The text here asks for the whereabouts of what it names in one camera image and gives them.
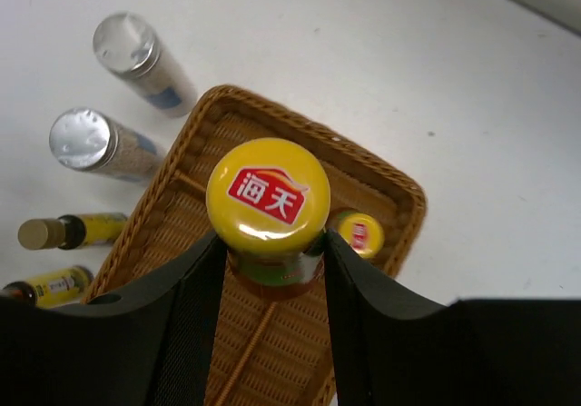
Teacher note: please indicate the yellow-cap sauce bottle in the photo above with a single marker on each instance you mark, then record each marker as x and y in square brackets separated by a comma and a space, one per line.
[361, 231]
[269, 200]

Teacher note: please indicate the far silver-lid salt shaker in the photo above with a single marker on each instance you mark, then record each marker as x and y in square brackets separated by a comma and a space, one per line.
[129, 48]

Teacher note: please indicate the near silver-lid salt shaker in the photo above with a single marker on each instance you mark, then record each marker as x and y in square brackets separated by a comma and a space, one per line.
[88, 141]

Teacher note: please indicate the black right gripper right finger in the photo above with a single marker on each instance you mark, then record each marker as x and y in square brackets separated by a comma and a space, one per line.
[392, 346]

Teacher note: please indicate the far yellow-label small bottle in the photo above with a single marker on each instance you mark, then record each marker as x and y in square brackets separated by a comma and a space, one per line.
[71, 231]

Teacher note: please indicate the near yellow-label small bottle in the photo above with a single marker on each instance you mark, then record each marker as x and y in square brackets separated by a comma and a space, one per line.
[51, 289]

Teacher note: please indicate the yellow-label small bottle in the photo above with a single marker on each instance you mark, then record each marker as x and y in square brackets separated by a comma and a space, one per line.
[71, 231]
[51, 289]

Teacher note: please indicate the silver-lid salt shaker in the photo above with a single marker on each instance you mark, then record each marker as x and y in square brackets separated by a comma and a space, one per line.
[129, 48]
[88, 141]

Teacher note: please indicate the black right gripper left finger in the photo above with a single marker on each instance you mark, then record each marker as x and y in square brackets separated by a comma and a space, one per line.
[148, 342]

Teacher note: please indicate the brown wicker basket tray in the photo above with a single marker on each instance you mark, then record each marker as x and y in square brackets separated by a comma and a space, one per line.
[263, 354]

